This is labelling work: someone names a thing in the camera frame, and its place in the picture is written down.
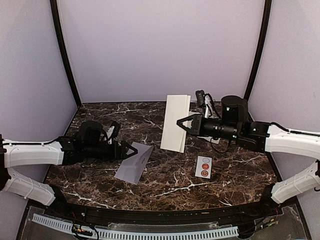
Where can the red round seal sticker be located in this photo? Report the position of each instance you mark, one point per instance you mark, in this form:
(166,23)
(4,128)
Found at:
(205,166)

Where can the brown round seal sticker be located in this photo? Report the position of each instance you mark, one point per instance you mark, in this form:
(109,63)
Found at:
(204,173)

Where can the white folded paper sheet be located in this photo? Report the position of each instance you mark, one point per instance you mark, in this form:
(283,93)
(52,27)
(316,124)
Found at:
(214,140)

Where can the beige lined letter paper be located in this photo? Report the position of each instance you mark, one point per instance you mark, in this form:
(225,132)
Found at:
(174,137)

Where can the black front rail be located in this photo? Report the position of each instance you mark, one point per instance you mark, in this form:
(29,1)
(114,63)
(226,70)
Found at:
(241,214)

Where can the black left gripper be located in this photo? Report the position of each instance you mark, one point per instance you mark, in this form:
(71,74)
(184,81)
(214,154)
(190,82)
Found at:
(122,150)

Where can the white slotted cable duct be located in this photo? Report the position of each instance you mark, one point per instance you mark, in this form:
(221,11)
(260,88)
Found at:
(121,231)

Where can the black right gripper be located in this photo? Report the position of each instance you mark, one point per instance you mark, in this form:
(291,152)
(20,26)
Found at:
(197,121)

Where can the grey envelope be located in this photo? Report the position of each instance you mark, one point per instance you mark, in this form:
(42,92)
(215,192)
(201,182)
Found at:
(132,168)

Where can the black frame post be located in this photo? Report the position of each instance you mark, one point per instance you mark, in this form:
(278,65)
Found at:
(63,52)
(259,48)

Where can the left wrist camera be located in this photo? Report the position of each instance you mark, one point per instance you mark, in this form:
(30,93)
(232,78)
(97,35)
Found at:
(113,131)

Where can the wax seal sticker sheet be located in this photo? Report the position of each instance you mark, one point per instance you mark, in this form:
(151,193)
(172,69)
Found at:
(201,160)

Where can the black left frame post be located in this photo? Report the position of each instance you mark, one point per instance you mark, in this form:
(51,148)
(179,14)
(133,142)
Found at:
(63,52)

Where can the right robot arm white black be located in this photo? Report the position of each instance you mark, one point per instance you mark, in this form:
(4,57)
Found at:
(234,125)

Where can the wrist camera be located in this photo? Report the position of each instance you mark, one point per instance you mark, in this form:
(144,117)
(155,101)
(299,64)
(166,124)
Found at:
(113,131)
(206,103)

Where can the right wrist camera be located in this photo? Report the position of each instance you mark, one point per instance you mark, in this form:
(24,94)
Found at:
(206,103)

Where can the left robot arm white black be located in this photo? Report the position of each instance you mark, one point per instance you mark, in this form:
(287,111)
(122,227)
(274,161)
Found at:
(91,141)

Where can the black right frame post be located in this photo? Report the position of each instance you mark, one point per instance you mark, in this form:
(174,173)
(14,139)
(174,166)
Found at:
(259,48)

